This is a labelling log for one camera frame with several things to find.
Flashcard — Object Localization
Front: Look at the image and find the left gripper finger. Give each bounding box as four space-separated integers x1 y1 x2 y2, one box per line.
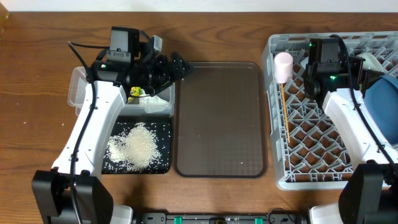
170 52 192 81
150 81 174 96

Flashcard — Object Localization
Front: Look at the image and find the white tissue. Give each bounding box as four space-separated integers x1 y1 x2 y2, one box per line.
139 95 169 108

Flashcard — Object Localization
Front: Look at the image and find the green snack wrapper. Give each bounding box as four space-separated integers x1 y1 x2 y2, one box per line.
127 87 145 103

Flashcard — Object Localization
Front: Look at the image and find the mint green bowl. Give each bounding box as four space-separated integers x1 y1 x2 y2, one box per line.
357 52 385 73

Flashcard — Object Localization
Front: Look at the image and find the dark blue plate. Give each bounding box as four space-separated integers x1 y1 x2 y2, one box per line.
364 75 397 145

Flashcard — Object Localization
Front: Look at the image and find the white cooked rice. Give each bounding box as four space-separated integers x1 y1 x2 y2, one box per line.
104 121 172 174

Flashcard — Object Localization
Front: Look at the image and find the pink plastic cup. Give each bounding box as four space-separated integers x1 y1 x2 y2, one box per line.
274 52 294 84

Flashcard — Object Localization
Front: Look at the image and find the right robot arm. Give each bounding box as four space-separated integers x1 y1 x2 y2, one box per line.
303 57 397 223

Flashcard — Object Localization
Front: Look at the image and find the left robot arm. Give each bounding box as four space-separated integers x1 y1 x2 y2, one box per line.
32 52 193 223

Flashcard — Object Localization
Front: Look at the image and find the grey dishwasher rack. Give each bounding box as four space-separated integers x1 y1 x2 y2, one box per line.
262 31 397 190

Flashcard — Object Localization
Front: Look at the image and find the clear plastic bin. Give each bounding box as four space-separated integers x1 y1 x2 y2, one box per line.
68 67 175 116

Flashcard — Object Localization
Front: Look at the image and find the black plastic tray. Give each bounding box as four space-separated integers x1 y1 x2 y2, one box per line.
101 115 174 175

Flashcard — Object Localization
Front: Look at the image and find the brown serving tray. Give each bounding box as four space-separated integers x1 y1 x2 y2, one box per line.
174 62 268 178

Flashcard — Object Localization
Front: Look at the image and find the wooden chopstick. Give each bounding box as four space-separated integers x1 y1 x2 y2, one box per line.
280 83 290 143

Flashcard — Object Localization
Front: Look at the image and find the left black cable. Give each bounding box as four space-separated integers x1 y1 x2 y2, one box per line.
67 40 111 224

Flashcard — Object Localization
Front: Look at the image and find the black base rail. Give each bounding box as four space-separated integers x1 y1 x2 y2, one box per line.
137 210 310 224

